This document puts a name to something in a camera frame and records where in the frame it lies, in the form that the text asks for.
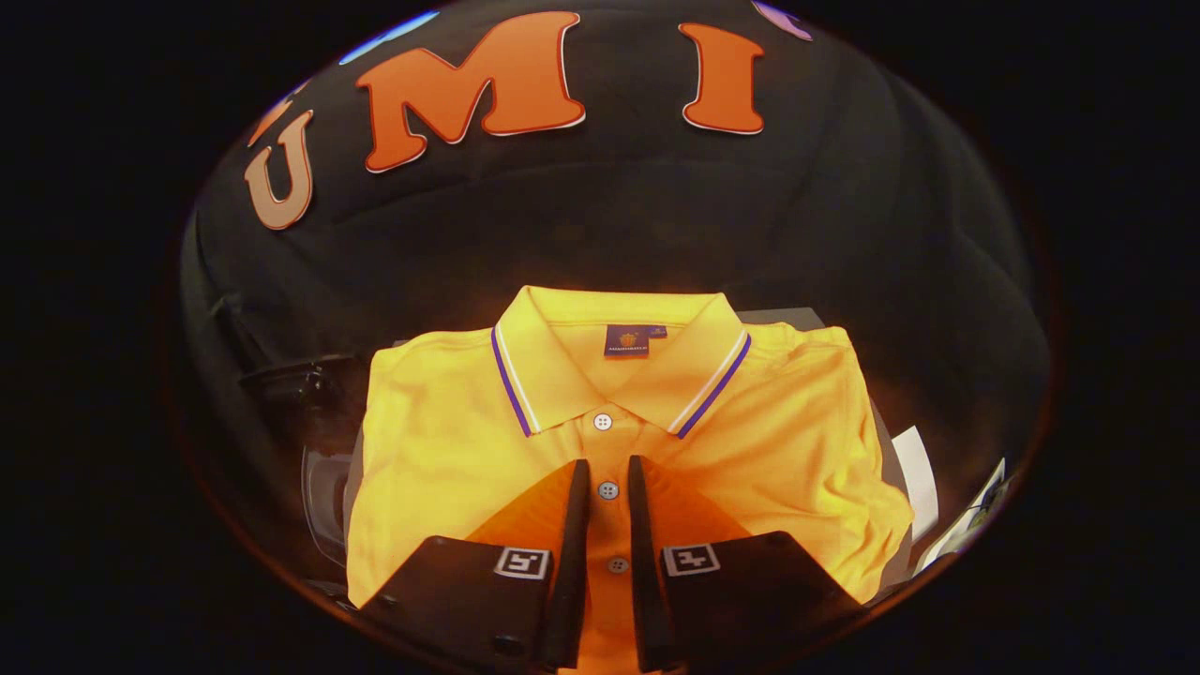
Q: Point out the white paper sheet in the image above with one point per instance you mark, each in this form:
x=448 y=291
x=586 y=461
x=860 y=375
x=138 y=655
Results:
x=917 y=478

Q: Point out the yellow polo shirt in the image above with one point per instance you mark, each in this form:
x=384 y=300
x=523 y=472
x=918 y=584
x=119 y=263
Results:
x=450 y=450

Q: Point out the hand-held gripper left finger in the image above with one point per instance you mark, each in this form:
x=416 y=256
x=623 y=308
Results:
x=567 y=562

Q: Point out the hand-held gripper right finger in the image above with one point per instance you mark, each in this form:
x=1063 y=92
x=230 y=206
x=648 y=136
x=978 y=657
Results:
x=647 y=562

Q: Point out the white printed panel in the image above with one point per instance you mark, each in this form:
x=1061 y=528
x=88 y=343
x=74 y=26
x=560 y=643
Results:
x=975 y=511

